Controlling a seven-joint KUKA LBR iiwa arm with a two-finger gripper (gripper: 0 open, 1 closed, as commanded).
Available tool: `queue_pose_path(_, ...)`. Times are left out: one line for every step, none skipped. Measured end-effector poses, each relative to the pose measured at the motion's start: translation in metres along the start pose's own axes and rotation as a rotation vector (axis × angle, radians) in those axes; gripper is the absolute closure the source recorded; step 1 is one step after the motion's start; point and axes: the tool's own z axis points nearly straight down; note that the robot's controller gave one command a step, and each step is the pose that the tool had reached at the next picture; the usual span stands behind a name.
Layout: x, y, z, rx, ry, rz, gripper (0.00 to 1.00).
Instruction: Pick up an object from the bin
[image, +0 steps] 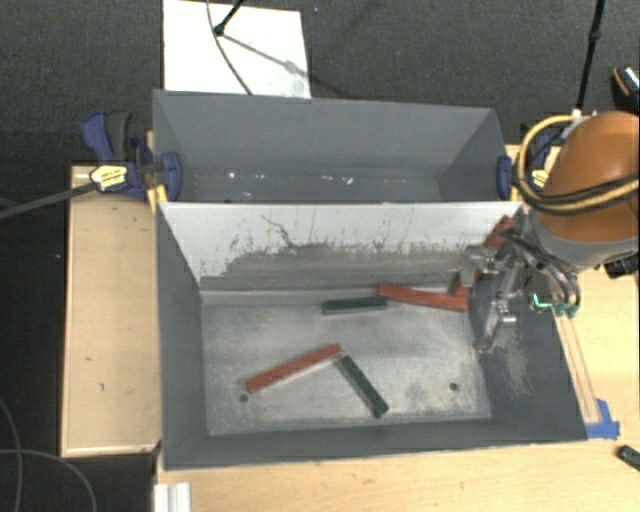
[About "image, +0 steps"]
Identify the grey metal bin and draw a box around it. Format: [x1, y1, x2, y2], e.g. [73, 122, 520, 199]
[151, 88, 589, 471]

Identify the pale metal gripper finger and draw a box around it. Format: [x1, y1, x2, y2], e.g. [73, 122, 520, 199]
[471, 293, 520, 353]
[458, 244, 502, 289]

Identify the dark green flat block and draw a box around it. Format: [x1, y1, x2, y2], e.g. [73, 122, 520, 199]
[320, 295, 390, 317]
[334, 355, 391, 420]

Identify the black cylinder on white bracket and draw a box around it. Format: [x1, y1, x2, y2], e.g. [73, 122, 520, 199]
[602, 253, 640, 280]

